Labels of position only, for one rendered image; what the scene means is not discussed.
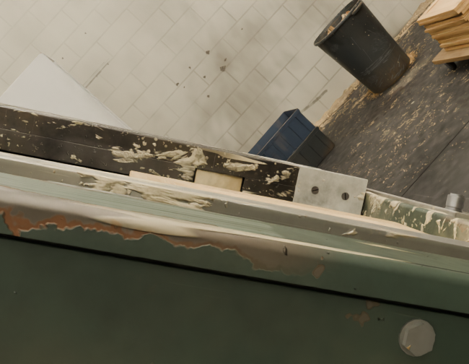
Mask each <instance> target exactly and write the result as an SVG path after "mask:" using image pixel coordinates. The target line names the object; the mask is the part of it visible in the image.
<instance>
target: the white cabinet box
mask: <svg viewBox="0 0 469 364"><path fill-rule="evenodd" d="M0 103H5V104H9V105H15V106H19V107H23V108H29V109H33V110H37V111H43V112H47V113H54V114H58V115H62V116H68V117H72V118H78V119H82V120H86V121H92V122H96V123H100V124H107V125H111V126H117V127H121V128H125V129H131V128H130V127H129V126H128V125H126V124H125V123H124V122H123V121H122V120H121V119H119V117H117V116H116V115H115V114H114V113H113V112H112V111H111V110H110V109H109V108H107V107H106V106H105V105H104V104H103V103H102V102H100V101H99V100H98V99H97V98H96V97H95V96H94V95H93V94H92V93H91V92H90V91H89V90H87V89H86V88H85V87H84V86H83V85H82V84H80V83H79V82H78V81H77V80H76V79H75V78H73V77H72V76H71V75H70V73H68V72H67V71H66V70H65V69H64V68H63V67H62V66H60V65H59V64H58V63H57V62H56V61H54V60H53V59H52V58H50V57H48V56H46V55H45V54H44V53H40V54H39V55H38V56H37V57H36V58H35V59H34V60H33V61H32V63H31V64H30V65H29V66H28V67H27V68H26V69H25V70H24V71H23V72H22V73H21V74H20V75H19V76H18V78H17V79H16V80H15V81H14V82H13V83H12V84H11V86H10V87H9V88H8V89H7V90H6V91H5V92H4V94H3V95H2V96H1V97H0ZM131 130H132V129H131Z"/></svg>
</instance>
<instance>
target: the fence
mask: <svg viewBox="0 0 469 364"><path fill-rule="evenodd" d="M0 173H7V174H12V175H16V176H23V177H27V178H34V179H38V180H42V181H55V182H59V183H65V184H70V185H74V186H81V187H85V188H89V189H97V190H101V191H108V192H112V193H117V194H123V195H128V196H135V197H139V198H142V199H146V200H150V201H154V202H162V203H165V204H173V205H177V206H181V207H188V208H192V209H199V210H203V211H208V212H215V213H219V214H223V215H230V216H235V217H241V218H246V219H250V220H257V221H261V222H269V223H273V224H277V225H284V226H288V227H293V228H299V229H304V230H311V231H315V232H319V233H327V234H331V235H338V236H342V237H346V238H353V239H357V240H362V241H369V242H373V243H380V244H385V245H389V246H396V247H400V248H407V249H411V250H415V251H423V252H427V253H431V254H438V255H443V256H449V257H454V258H458V259H465V260H469V242H466V241H462V240H455V239H451V238H444V237H440V236H436V235H429V234H425V233H418V232H414V231H410V230H403V229H399V228H395V227H388V226H384V225H377V224H373V223H369V222H362V221H358V220H351V219H346V218H342V217H336V216H332V215H328V214H320V213H317V212H310V211H305V210H301V209H295V208H291V207H283V206H279V205H275V204H269V203H265V202H260V201H253V200H249V199H242V198H238V197H234V196H227V195H223V194H216V193H212V192H208V191H202V190H197V189H193V188H186V187H182V186H175V185H171V184H167V183H160V182H156V181H149V180H145V179H141V178H134V177H130V176H126V175H119V174H114V173H108V172H104V171H100V170H93V169H89V168H82V167H78V166H73V165H67V164H63V163H59V162H51V161H47V160H41V159H37V158H33V157H25V156H21V155H15V154H10V153H6V152H0Z"/></svg>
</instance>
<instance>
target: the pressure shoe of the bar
mask: <svg viewBox="0 0 469 364"><path fill-rule="evenodd" d="M193 183H199V184H203V185H207V186H214V187H218V188H222V189H229V190H233V191H240V189H241V185H242V177H239V176H235V175H228V174H224V173H218V172H214V171H210V170H203V169H199V168H196V170H195V174H194V178H193Z"/></svg>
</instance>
